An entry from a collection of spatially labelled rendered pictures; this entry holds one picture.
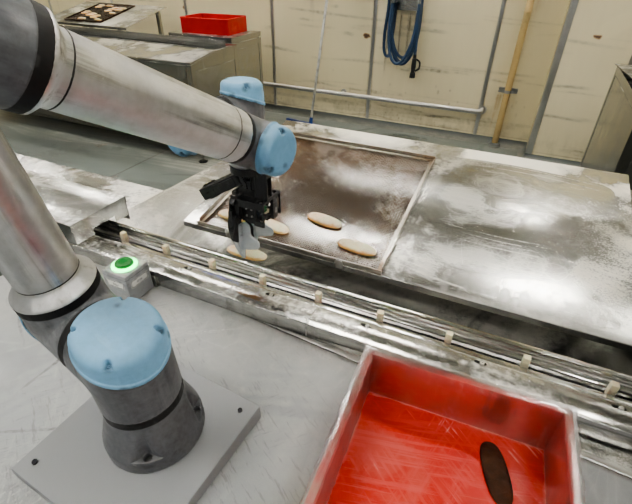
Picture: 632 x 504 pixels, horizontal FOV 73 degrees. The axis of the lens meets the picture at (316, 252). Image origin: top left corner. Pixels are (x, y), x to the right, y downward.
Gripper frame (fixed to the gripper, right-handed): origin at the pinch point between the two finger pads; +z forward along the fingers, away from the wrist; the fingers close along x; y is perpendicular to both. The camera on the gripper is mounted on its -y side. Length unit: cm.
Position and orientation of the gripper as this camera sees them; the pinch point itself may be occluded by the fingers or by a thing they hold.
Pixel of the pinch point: (246, 247)
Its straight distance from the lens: 96.2
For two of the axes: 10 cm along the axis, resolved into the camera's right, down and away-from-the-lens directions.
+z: -0.2, 8.2, 5.6
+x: 4.2, -5.1, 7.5
